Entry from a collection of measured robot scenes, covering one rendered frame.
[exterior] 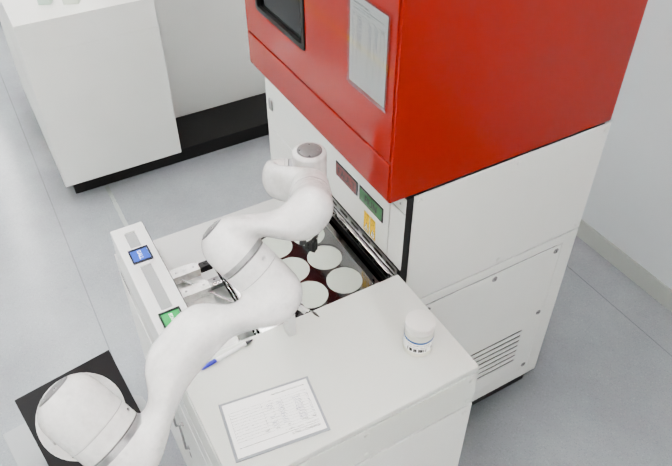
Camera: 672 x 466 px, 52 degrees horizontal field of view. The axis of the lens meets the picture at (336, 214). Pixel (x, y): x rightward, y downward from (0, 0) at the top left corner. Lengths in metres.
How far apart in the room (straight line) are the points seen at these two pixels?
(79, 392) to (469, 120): 1.02
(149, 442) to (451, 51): 0.97
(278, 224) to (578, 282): 2.24
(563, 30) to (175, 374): 1.15
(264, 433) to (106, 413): 0.40
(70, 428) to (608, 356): 2.30
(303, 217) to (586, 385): 1.89
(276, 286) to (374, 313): 0.51
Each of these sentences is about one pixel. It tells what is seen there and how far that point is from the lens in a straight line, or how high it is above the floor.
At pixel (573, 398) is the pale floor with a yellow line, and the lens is 2.90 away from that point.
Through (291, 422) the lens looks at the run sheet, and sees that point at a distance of 1.55.
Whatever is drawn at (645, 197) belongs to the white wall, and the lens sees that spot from 3.20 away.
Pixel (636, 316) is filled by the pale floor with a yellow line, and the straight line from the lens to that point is 3.27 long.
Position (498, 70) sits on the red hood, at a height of 1.51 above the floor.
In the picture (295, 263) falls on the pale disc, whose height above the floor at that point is 0.90.
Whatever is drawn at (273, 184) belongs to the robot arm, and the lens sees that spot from 1.58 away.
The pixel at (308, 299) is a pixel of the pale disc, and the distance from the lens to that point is 1.85.
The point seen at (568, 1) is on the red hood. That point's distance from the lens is 1.69.
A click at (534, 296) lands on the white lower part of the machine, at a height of 0.56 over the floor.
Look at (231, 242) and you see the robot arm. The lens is 1.25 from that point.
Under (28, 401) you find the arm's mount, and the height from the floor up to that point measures 1.00.
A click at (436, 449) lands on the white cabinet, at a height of 0.68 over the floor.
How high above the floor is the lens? 2.28
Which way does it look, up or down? 41 degrees down
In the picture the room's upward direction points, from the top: straight up
